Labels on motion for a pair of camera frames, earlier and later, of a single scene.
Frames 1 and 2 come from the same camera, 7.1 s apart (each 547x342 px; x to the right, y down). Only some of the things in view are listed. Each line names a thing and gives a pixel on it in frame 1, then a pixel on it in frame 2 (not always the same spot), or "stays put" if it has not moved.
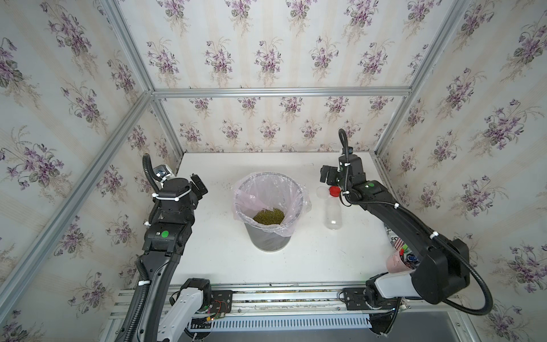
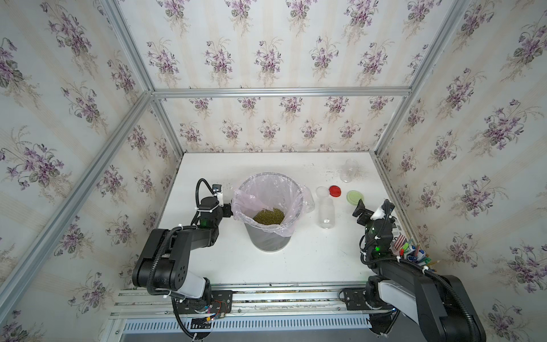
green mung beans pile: (269, 217) stays put
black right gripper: (333, 172) to (362, 210)
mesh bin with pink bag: (268, 204) stays put
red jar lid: (335, 191) stays put
